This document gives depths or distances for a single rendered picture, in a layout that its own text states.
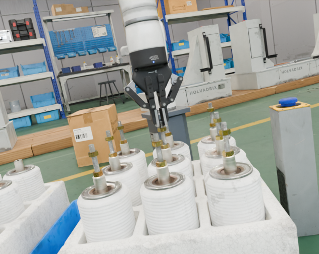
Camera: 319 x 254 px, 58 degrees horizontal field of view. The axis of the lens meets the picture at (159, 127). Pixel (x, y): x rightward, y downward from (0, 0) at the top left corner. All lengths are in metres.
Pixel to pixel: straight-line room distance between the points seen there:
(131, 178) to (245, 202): 0.25
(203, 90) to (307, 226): 2.20
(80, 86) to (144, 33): 8.32
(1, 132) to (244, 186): 2.17
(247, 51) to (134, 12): 2.76
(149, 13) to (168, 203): 0.35
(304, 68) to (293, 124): 3.01
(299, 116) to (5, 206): 0.69
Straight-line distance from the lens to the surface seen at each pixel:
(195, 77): 3.01
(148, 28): 0.58
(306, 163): 0.74
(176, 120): 1.05
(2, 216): 0.77
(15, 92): 8.84
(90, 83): 8.92
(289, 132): 0.71
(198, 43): 3.05
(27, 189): 0.86
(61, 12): 6.37
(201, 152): 0.74
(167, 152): 0.63
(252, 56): 3.29
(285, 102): 0.71
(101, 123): 1.66
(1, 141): 2.50
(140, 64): 0.58
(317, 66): 3.85
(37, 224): 0.80
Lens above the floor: 0.44
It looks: 10 degrees down
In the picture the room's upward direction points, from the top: 11 degrees counter-clockwise
